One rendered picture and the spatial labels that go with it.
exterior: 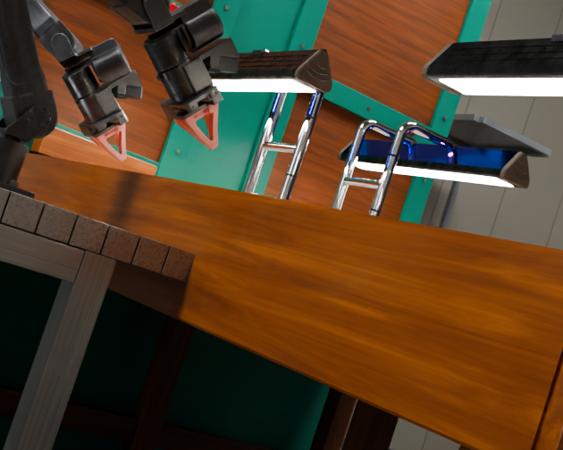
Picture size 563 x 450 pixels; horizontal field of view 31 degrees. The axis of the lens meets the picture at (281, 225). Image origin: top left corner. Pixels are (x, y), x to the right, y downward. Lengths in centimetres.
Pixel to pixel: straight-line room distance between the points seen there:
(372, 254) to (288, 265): 15
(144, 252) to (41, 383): 21
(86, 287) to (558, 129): 438
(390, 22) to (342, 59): 20
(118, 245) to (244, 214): 17
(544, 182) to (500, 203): 31
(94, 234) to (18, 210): 10
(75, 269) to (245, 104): 150
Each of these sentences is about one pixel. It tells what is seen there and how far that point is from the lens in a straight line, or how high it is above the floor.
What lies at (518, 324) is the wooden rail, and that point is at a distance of 90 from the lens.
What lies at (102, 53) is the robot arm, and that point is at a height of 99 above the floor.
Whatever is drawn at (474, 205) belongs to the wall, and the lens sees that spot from 515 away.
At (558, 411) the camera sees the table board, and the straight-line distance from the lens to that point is 85.
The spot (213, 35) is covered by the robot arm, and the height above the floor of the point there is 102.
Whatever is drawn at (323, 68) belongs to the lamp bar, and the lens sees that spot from 192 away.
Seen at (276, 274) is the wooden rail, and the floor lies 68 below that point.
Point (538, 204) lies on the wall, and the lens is 545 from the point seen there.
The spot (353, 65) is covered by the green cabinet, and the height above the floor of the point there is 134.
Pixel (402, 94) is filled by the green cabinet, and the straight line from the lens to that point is 305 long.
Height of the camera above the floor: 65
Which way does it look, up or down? 4 degrees up
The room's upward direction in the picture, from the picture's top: 18 degrees clockwise
